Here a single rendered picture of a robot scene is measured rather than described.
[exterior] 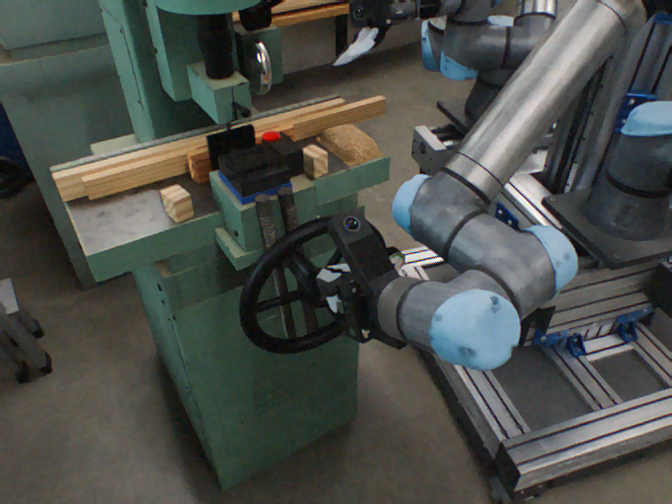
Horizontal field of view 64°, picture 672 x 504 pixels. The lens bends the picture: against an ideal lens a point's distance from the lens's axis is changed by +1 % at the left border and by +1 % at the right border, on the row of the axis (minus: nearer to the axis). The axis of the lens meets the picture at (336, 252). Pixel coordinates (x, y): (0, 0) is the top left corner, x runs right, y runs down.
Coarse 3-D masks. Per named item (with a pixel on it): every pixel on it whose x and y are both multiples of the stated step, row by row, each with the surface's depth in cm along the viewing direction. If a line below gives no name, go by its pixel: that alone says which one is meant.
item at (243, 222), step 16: (304, 176) 92; (224, 192) 88; (304, 192) 89; (224, 208) 92; (240, 208) 85; (256, 208) 86; (272, 208) 87; (304, 208) 91; (224, 224) 95; (240, 224) 86; (256, 224) 87; (240, 240) 90; (256, 240) 89
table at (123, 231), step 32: (384, 160) 109; (128, 192) 99; (160, 192) 98; (192, 192) 99; (320, 192) 104; (96, 224) 91; (128, 224) 91; (160, 224) 91; (192, 224) 92; (96, 256) 86; (128, 256) 89; (160, 256) 92; (256, 256) 91
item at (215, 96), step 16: (192, 64) 102; (192, 80) 102; (208, 80) 96; (224, 80) 96; (240, 80) 96; (192, 96) 106; (208, 96) 97; (224, 96) 95; (240, 96) 96; (208, 112) 100; (224, 112) 96
